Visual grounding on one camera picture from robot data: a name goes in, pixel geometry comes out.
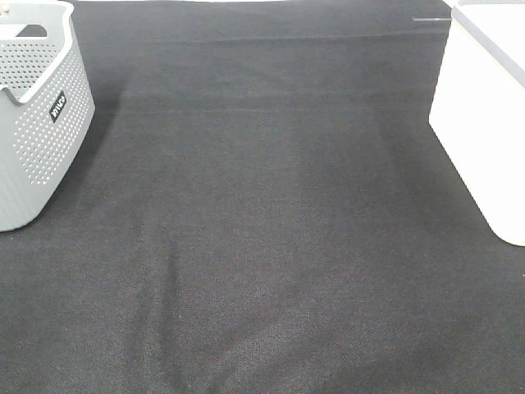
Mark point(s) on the black fabric table cover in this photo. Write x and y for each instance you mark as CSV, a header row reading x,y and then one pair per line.
x,y
260,206

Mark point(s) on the white plastic storage box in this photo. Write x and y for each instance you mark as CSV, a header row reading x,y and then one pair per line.
x,y
477,111

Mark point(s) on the grey perforated plastic basket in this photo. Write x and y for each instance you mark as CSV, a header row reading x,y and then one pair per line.
x,y
46,107

